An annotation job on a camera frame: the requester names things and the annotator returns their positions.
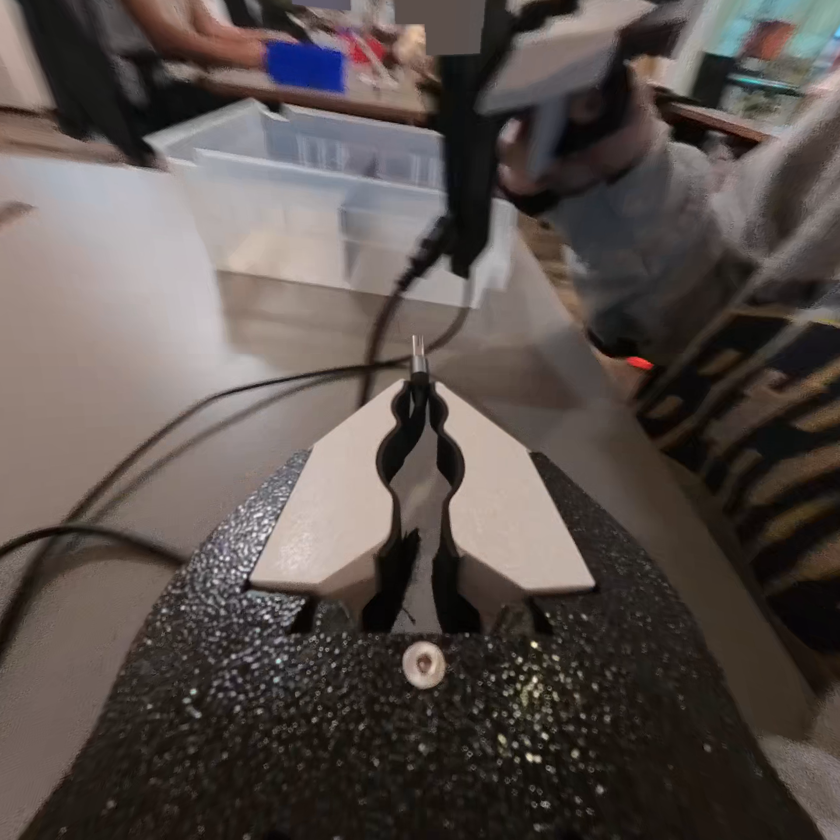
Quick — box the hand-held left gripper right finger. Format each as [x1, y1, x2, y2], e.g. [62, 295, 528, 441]
[423, 382, 597, 634]

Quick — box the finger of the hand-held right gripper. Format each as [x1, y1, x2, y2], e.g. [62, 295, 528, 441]
[476, 20, 622, 118]
[525, 97, 572, 183]

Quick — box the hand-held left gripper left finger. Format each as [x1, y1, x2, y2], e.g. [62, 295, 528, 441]
[249, 379, 422, 634]

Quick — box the black usb hub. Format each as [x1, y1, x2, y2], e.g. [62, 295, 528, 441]
[433, 56, 496, 280]

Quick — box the thin black usb cable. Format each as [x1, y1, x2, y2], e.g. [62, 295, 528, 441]
[0, 289, 476, 657]
[407, 333, 434, 460]

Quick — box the clear plastic bin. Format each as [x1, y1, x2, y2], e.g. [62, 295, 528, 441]
[144, 98, 519, 309]

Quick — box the person's right forearm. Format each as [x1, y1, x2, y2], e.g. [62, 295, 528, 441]
[545, 85, 840, 358]

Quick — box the person's right hand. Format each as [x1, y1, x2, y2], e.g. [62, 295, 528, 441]
[587, 69, 665, 199]

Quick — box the wooden work desk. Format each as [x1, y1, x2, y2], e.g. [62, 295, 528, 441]
[197, 62, 437, 126]

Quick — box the blue parts bin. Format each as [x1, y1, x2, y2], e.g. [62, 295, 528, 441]
[266, 41, 347, 93]

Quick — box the black office chair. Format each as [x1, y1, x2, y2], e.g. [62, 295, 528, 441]
[20, 0, 161, 168]

